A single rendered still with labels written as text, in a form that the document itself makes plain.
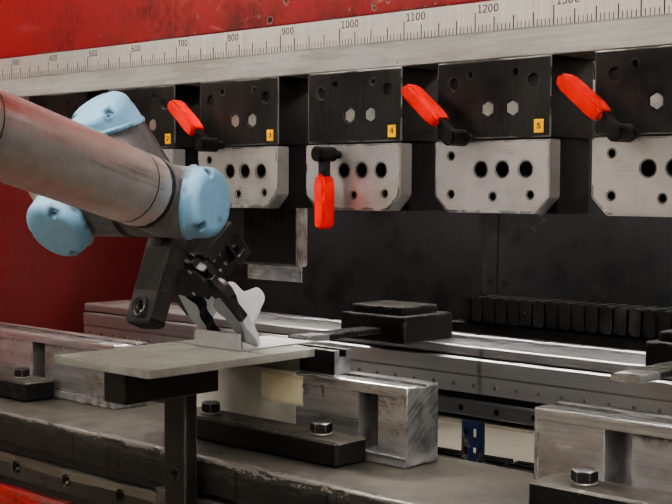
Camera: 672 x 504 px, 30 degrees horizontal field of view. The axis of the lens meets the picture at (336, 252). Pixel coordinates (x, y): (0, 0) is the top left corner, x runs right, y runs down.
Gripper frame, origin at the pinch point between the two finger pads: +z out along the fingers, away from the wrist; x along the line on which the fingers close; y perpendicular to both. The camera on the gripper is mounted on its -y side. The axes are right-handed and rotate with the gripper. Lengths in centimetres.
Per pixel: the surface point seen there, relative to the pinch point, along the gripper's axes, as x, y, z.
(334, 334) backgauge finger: -2.4, 12.6, 11.1
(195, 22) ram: 11.5, 29.8, -28.7
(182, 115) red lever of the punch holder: 9.5, 18.6, -21.7
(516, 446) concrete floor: 205, 225, 321
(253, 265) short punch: 4.3, 11.9, -1.7
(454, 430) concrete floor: 249, 234, 328
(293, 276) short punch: -3.1, 11.1, -1.0
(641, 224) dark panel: -26, 54, 27
